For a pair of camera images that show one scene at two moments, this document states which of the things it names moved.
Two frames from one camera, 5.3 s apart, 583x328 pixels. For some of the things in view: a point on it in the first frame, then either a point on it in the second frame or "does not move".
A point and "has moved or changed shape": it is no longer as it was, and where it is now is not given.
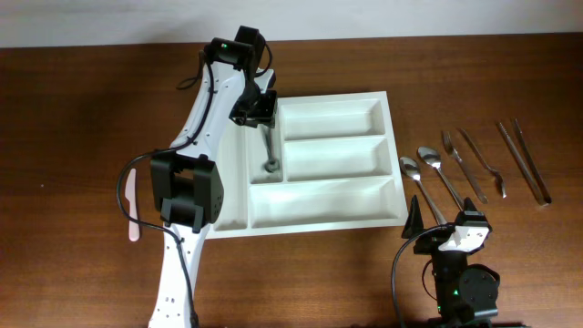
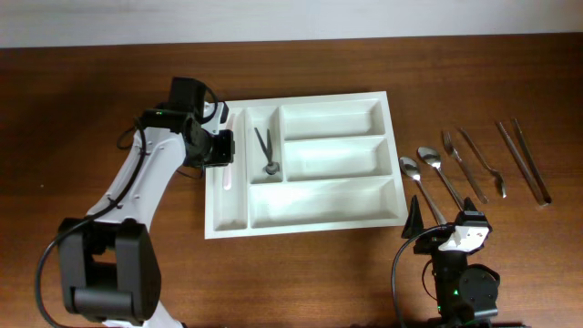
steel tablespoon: (431, 157) does not move
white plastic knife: (131, 195) has moved or changed shape
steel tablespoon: (411, 169) does not move
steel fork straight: (448, 142) does not move
